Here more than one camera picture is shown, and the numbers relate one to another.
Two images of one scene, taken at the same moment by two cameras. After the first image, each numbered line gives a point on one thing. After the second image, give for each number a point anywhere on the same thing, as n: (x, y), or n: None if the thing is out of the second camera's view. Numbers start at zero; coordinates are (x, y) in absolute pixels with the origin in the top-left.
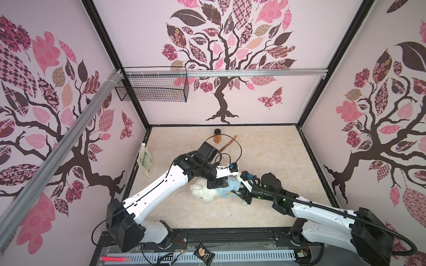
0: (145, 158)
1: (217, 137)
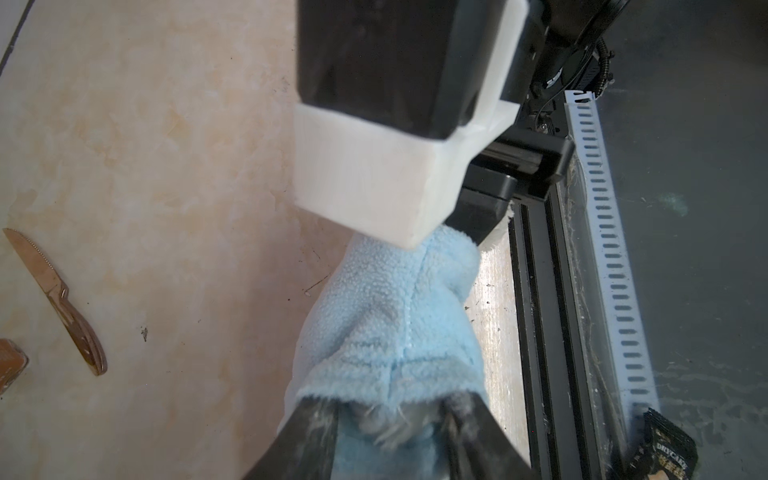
0: None
1: (13, 362)
